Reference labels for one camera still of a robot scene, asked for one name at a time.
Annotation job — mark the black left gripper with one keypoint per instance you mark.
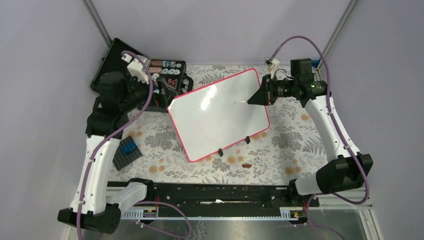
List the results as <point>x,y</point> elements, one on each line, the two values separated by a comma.
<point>163,98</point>

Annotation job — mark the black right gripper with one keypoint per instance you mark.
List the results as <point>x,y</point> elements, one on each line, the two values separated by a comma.
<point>265,95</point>

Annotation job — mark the pink framed whiteboard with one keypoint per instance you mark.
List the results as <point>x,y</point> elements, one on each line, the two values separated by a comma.
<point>208,121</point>

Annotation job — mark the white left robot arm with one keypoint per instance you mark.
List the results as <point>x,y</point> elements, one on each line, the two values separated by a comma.
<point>91,209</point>

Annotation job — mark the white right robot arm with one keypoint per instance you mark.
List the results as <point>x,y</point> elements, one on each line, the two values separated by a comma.
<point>347,167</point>

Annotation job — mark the black poker chip case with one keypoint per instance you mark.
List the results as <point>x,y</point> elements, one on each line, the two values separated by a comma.
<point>174,72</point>

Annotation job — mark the blue lego brick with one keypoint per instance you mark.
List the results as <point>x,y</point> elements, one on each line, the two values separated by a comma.
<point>128,146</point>

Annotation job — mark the grey lego baseplate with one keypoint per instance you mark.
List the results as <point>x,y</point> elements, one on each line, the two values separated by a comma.
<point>120,161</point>

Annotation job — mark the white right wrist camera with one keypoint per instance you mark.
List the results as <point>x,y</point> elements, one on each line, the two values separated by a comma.
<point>273,66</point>

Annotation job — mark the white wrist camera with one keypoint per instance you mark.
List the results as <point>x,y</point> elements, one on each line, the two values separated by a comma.
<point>273,66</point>
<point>135,68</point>

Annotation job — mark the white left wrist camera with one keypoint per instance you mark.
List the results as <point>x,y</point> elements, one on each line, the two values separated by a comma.
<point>135,68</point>

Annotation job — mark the blue corner bracket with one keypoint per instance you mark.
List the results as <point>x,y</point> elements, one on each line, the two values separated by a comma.
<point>315,63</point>

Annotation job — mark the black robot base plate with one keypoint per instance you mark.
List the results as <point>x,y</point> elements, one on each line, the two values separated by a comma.
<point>263,195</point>

